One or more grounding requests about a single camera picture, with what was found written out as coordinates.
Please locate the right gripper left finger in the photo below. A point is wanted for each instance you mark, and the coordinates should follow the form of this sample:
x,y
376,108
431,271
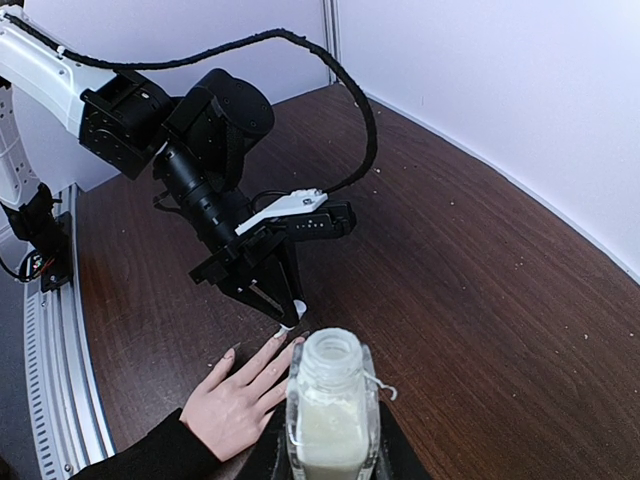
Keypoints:
x,y
269,458

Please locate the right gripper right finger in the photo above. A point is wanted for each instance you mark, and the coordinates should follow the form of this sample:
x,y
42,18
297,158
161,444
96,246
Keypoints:
x,y
396,460

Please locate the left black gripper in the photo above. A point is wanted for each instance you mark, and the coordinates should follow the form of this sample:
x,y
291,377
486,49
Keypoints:
x,y
248,268

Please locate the white nail polish cap brush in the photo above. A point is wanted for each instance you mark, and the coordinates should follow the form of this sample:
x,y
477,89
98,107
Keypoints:
x,y
291,318

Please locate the white nail polish bottle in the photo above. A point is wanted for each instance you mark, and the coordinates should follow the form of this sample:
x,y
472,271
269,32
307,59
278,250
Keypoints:
x,y
333,423

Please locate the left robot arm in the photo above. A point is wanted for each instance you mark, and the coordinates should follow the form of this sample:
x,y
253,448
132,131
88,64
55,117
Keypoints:
x,y
196,146

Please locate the person's hand on table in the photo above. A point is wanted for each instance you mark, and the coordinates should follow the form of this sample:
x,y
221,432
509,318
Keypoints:
x,y
228,411

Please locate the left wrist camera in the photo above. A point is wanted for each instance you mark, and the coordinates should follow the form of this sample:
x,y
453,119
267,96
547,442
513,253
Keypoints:
x,y
303,215

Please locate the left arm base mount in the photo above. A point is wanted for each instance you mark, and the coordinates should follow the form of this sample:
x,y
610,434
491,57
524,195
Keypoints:
x,y
50,236

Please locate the left aluminium corner post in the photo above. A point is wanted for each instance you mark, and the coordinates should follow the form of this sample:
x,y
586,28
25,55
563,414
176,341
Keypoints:
x,y
331,28

